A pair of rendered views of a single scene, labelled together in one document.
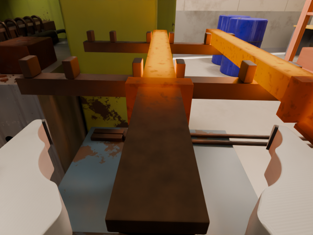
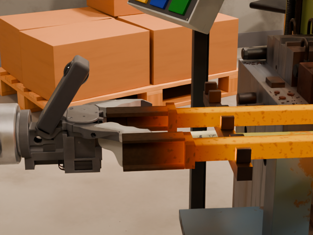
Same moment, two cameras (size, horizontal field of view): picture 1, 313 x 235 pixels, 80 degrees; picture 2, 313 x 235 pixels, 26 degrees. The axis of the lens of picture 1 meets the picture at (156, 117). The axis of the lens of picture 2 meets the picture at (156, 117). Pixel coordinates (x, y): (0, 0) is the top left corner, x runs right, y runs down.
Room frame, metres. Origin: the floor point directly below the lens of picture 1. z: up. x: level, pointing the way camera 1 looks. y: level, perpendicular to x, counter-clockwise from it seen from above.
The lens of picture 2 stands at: (0.02, -0.94, 1.36)
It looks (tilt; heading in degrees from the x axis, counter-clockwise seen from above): 20 degrees down; 85
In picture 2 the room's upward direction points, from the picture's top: straight up
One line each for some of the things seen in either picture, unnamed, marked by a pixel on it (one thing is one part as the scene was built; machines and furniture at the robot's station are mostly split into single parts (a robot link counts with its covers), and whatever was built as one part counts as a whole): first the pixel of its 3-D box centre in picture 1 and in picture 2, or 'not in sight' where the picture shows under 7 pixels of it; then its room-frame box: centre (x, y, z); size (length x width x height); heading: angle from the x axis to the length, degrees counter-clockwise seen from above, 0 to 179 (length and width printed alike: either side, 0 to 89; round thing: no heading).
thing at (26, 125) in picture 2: not in sight; (63, 137); (-0.04, 0.00, 0.98); 0.12 x 0.08 x 0.09; 0
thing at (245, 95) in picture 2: not in sight; (246, 98); (0.35, 0.47, 0.87); 0.04 x 0.03 x 0.03; 2
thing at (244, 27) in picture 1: (235, 43); not in sight; (3.59, -1.39, 0.43); 1.15 x 0.71 x 0.86; 14
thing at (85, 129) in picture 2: not in sight; (97, 129); (0.01, -0.04, 1.01); 0.09 x 0.05 x 0.02; 144
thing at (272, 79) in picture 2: not in sight; (275, 82); (0.40, 0.43, 0.92); 0.04 x 0.03 x 0.01; 92
